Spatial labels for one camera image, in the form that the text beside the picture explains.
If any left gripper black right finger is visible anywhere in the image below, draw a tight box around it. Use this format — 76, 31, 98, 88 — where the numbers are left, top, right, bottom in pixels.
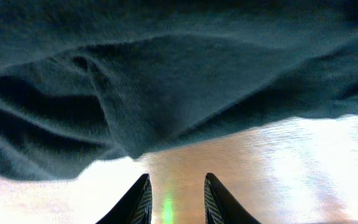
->
204, 173, 260, 224

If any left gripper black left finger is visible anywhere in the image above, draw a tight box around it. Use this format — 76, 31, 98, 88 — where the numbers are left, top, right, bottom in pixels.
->
96, 174, 152, 224

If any dark green t-shirt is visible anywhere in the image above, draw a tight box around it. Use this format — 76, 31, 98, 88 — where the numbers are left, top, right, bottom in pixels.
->
0, 0, 358, 180

